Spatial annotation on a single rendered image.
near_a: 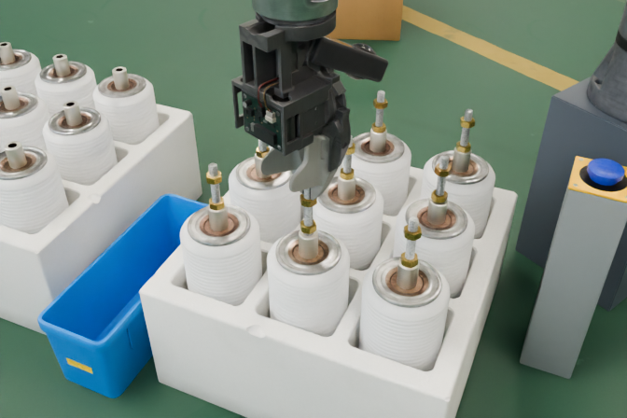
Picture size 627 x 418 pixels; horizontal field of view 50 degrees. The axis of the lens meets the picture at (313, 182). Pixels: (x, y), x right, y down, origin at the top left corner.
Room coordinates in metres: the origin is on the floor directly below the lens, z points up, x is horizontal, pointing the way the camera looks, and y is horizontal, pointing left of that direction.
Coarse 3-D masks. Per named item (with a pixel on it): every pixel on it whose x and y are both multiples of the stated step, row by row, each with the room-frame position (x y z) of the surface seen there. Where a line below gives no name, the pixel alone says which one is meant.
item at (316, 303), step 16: (272, 256) 0.57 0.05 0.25; (272, 272) 0.55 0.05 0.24; (288, 272) 0.55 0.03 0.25; (336, 272) 0.55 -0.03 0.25; (272, 288) 0.56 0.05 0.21; (288, 288) 0.54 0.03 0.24; (304, 288) 0.53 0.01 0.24; (320, 288) 0.53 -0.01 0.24; (336, 288) 0.54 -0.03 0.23; (272, 304) 0.56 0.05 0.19; (288, 304) 0.54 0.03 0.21; (304, 304) 0.53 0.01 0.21; (320, 304) 0.53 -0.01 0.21; (336, 304) 0.54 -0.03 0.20; (288, 320) 0.54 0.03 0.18; (304, 320) 0.53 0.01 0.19; (320, 320) 0.53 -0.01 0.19; (336, 320) 0.54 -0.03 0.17
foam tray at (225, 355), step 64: (512, 192) 0.78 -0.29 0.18; (384, 256) 0.65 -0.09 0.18; (192, 320) 0.56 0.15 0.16; (256, 320) 0.54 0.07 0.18; (448, 320) 0.56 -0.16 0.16; (192, 384) 0.56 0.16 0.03; (256, 384) 0.52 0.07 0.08; (320, 384) 0.49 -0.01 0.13; (384, 384) 0.46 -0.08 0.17; (448, 384) 0.45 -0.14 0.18
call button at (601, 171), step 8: (592, 160) 0.65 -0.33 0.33; (600, 160) 0.65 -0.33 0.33; (608, 160) 0.65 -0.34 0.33; (592, 168) 0.63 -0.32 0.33; (600, 168) 0.63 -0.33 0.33; (608, 168) 0.63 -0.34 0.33; (616, 168) 0.63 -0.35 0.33; (592, 176) 0.63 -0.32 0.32; (600, 176) 0.62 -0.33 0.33; (608, 176) 0.62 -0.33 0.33; (616, 176) 0.62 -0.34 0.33; (600, 184) 0.62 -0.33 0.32; (608, 184) 0.62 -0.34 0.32
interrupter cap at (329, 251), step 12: (288, 240) 0.60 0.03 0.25; (324, 240) 0.60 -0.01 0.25; (336, 240) 0.60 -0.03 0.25; (276, 252) 0.57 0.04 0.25; (288, 252) 0.58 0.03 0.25; (324, 252) 0.58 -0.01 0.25; (336, 252) 0.58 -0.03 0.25; (288, 264) 0.56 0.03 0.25; (300, 264) 0.56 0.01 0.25; (312, 264) 0.56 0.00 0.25; (324, 264) 0.56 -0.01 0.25; (336, 264) 0.56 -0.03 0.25
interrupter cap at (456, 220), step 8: (424, 200) 0.67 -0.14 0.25; (408, 208) 0.65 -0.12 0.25; (416, 208) 0.66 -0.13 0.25; (424, 208) 0.66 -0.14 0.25; (448, 208) 0.66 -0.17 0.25; (456, 208) 0.66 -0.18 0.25; (408, 216) 0.64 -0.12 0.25; (416, 216) 0.64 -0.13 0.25; (424, 216) 0.64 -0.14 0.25; (448, 216) 0.64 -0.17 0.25; (456, 216) 0.64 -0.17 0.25; (464, 216) 0.64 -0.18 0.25; (408, 224) 0.63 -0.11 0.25; (424, 224) 0.63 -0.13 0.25; (432, 224) 0.63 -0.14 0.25; (448, 224) 0.63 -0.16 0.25; (456, 224) 0.63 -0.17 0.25; (464, 224) 0.62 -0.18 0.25; (424, 232) 0.61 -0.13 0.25; (432, 232) 0.61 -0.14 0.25; (440, 232) 0.61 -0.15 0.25; (448, 232) 0.61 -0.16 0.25; (456, 232) 0.61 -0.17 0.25
